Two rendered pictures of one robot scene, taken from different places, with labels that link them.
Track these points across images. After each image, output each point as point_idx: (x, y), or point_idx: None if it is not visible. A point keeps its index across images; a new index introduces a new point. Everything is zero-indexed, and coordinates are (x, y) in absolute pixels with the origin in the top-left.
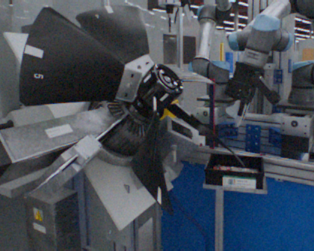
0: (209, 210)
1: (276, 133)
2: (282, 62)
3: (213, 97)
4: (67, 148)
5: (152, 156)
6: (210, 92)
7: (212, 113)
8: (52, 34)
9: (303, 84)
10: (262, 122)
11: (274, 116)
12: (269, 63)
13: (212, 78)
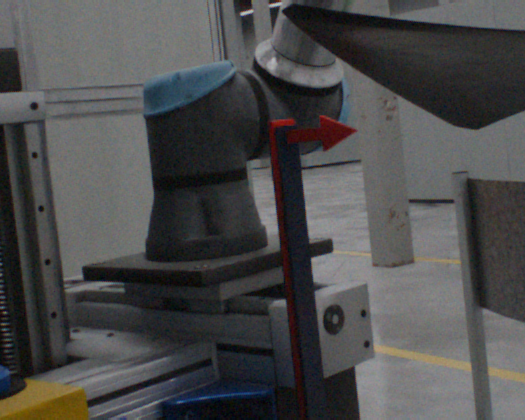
0: None
1: (196, 419)
2: (28, 90)
3: (308, 241)
4: None
5: None
6: (290, 211)
7: (316, 346)
8: None
9: (237, 162)
10: (116, 396)
11: (130, 352)
12: (30, 92)
13: (287, 120)
